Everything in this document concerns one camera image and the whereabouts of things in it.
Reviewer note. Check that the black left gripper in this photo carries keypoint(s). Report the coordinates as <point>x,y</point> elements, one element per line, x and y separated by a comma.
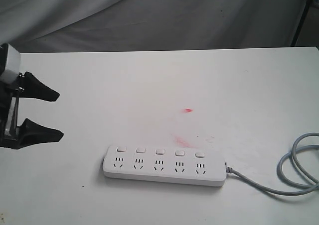
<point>29,133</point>

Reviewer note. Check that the white five-outlet power strip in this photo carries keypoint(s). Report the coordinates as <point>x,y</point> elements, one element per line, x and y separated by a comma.
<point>189,166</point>

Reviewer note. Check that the grey backdrop cloth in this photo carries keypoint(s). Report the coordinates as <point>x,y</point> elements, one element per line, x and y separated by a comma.
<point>147,25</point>

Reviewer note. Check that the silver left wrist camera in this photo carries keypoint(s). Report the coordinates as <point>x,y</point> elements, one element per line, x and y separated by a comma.
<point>9,63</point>

